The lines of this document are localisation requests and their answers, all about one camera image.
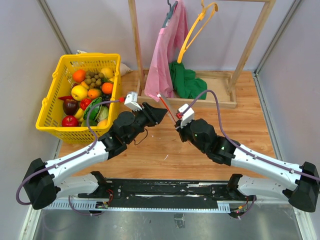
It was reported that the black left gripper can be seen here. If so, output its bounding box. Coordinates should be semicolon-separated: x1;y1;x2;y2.
126;102;168;144

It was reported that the yellow apple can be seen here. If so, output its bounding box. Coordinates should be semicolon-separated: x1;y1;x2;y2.
71;85;88;102

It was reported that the clear zip top bag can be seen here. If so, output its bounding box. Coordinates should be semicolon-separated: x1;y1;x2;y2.
157;92;179;129

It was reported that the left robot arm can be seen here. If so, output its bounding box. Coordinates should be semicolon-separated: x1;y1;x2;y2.
22;102;168;210

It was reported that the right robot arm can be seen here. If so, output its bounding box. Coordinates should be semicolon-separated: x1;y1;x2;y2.
175;118;320;213

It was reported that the pink shirt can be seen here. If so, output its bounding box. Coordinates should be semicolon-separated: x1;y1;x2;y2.
144;0;189;102

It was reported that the green cloth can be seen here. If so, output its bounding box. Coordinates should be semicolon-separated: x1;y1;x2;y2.
168;61;208;99

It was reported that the yellow orange fruit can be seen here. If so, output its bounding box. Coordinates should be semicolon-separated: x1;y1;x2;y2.
97;119;108;127

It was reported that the green cabbage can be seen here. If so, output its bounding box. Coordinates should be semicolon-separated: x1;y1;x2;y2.
96;106;109;122

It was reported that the dark grape bunch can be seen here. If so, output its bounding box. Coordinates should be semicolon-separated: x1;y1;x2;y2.
101;93;112;109

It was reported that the wooden clothes rack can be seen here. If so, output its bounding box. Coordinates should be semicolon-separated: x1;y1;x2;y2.
128;0;275;109

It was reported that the yellow lemon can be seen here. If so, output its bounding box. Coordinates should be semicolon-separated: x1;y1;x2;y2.
100;67;114;79

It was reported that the green mango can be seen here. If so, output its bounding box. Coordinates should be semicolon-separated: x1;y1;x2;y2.
80;120;98;127

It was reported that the brown longan bunch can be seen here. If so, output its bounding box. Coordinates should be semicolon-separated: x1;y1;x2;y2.
84;71;105;89

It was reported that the red bell pepper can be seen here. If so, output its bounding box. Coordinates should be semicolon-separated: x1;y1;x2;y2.
79;98;92;111

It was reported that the yellow banana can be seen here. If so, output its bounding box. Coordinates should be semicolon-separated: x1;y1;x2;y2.
74;108;84;120

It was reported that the bright red apple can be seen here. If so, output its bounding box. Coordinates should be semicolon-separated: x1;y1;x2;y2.
61;115;79;127

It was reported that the dark red apple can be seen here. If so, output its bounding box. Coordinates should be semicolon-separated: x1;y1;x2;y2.
62;99;79;116

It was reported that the red chili pepper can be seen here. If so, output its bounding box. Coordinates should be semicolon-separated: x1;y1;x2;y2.
58;95;74;101

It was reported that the grey clothes hanger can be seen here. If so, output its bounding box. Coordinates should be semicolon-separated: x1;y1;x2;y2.
162;0;178;28

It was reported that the yellow plastic basket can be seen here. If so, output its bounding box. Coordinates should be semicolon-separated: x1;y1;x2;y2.
35;52;122;144

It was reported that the yellow clothes hanger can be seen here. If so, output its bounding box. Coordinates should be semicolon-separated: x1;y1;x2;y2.
177;0;219;64

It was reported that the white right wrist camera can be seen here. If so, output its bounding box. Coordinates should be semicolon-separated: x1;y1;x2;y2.
176;103;195;128

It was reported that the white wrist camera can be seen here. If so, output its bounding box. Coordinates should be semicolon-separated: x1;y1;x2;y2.
176;103;195;128
118;91;142;112

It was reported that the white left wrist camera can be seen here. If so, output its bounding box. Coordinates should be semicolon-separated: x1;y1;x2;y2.
118;91;142;112

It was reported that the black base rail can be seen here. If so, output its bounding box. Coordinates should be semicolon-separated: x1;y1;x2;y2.
78;178;253;212

